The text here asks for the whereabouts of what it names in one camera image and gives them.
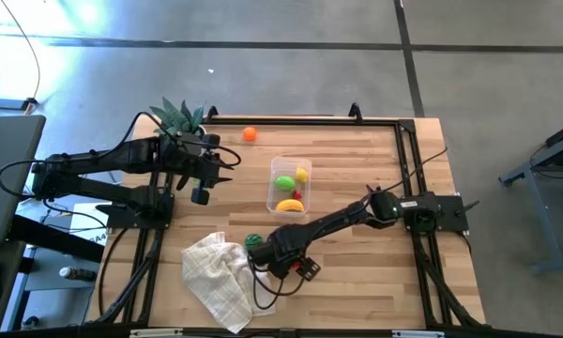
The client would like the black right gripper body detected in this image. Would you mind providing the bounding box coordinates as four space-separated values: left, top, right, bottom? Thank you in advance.
267 251 306 281

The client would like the grey desk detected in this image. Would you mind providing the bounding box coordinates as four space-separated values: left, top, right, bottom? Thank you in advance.
0 115 47 248

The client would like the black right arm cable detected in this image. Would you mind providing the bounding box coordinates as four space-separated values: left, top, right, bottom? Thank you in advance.
393 147 449 189

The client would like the white paper label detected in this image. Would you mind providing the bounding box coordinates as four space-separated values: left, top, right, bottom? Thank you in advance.
69 202 112 245

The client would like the green toy lime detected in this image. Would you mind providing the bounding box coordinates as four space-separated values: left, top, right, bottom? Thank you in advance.
274 175 297 192

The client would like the yellow hanging cable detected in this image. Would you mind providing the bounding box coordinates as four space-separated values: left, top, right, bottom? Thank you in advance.
0 0 41 114

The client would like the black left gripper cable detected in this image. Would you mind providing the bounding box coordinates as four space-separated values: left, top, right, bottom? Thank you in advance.
205 143 243 169

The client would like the small dark bottle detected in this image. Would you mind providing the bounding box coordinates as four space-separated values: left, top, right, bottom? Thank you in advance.
58 266 98 283

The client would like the yellow toy banana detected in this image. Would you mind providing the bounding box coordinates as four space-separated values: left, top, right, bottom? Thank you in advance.
275 198 306 213

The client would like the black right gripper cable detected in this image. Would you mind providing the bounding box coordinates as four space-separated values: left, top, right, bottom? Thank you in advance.
248 260 307 311

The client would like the black aluminium table frame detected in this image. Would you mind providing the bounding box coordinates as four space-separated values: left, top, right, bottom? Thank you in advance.
87 115 492 330

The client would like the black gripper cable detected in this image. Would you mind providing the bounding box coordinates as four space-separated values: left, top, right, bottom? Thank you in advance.
205 143 243 169
248 260 307 311

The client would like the blue-legged workbench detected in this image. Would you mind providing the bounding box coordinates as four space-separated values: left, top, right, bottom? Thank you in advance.
499 116 563 276

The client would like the white waffle-weave towel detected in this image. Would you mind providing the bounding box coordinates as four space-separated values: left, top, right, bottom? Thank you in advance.
181 231 277 334

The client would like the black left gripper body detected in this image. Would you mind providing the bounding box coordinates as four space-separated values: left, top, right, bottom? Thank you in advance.
171 133 221 206

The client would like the green striped toy watermelon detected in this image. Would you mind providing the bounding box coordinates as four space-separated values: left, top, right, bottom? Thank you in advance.
243 233 264 253

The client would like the green potted plant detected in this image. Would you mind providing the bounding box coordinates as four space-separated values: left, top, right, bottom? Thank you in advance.
148 97 207 140

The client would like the clear plastic tupperware container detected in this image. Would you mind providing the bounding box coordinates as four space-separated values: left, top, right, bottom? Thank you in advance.
266 156 313 217

